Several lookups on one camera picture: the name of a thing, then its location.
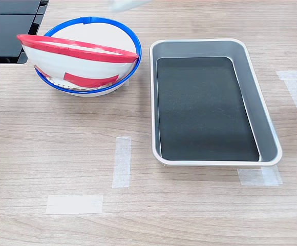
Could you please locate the blue-rimmed white plate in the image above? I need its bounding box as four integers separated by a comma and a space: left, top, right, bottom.
34, 16, 142, 98

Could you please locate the steel tray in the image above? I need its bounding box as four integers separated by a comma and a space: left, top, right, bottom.
149, 38, 283, 168

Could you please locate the black tray mat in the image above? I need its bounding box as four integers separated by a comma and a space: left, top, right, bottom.
156, 56, 260, 162

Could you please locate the wide translucent tape strip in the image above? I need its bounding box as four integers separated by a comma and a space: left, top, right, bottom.
46, 194, 104, 215

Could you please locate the long translucent tape strip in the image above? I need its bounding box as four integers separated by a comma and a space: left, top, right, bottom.
112, 136, 132, 189

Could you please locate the translucent tape strip by tray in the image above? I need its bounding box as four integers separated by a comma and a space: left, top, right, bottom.
237, 165, 283, 186

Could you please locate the red-rimmed white plate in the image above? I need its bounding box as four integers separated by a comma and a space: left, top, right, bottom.
16, 33, 141, 91

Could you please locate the large translucent tape strip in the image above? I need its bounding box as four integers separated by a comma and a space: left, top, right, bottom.
275, 69, 297, 141

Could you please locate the black glossy device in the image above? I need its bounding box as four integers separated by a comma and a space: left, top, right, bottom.
0, 0, 50, 65

